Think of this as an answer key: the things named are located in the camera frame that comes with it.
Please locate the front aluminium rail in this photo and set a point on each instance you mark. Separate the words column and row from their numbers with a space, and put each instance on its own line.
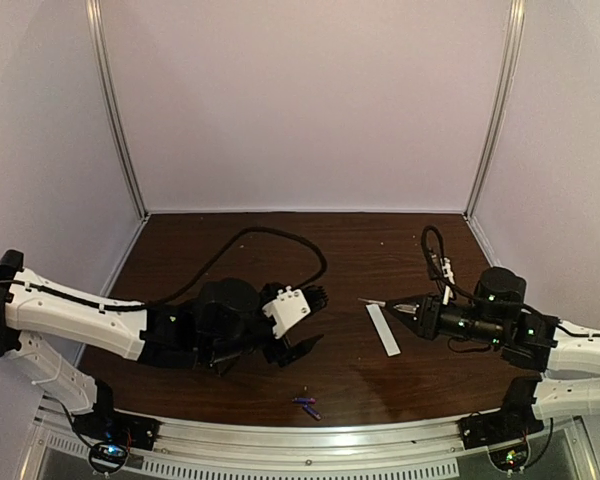
column 416, row 450

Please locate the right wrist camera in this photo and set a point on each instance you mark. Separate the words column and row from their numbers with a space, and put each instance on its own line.
column 443, row 275

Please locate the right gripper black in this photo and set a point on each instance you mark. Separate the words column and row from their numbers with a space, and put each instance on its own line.
column 427, row 316

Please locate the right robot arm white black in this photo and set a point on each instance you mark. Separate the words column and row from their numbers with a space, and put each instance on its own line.
column 563, row 357

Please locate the clear handle screwdriver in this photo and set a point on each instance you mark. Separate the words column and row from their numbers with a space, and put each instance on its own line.
column 380, row 302

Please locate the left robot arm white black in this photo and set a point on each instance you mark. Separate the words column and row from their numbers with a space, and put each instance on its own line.
column 227, row 320

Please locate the white battery cover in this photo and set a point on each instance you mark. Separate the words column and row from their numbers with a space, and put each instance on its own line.
column 383, row 330

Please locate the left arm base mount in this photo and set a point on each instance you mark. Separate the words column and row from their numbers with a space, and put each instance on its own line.
column 105, row 423

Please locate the aluminium frame post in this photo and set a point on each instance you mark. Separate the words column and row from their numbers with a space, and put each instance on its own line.
column 98, row 37
column 514, row 29

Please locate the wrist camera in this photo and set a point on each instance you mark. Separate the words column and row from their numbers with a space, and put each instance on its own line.
column 443, row 275
column 287, row 309

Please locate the left aluminium frame post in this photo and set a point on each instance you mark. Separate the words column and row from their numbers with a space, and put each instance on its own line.
column 98, row 37

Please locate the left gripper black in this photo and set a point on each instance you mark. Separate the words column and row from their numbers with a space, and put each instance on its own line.
column 271, row 340

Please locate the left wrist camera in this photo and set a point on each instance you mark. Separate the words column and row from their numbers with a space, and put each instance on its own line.
column 287, row 309

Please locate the right aluminium frame post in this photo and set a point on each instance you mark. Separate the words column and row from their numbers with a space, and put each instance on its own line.
column 514, row 29

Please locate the purple battery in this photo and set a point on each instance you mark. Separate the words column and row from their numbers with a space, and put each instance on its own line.
column 312, row 412
column 304, row 401

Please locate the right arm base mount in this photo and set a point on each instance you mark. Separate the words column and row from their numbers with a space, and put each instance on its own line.
column 512, row 421

